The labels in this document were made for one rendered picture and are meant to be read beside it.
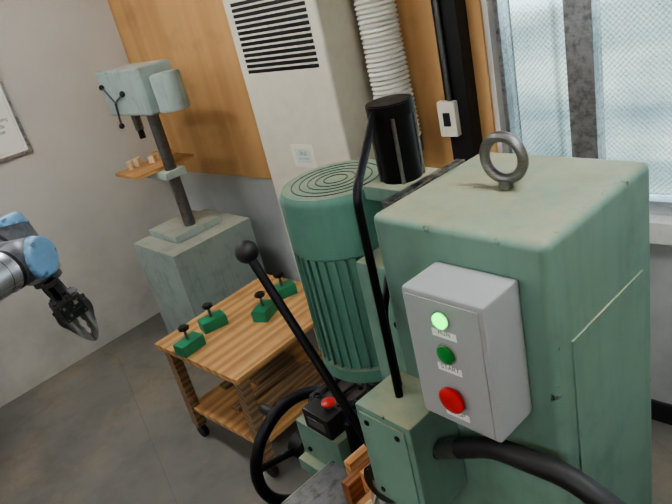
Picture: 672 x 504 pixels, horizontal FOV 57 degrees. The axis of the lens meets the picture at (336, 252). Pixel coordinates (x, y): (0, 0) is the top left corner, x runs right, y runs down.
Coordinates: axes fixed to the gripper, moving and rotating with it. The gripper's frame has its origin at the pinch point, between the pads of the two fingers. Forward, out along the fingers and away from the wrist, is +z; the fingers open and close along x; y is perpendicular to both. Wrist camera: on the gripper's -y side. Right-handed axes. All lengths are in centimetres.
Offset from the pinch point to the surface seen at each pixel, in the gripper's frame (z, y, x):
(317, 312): -12, 83, 29
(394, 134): -36, 101, 43
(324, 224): -27, 90, 34
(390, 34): -19, -24, 139
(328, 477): 27, 68, 19
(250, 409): 76, -40, 27
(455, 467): 2, 110, 26
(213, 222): 41, -148, 79
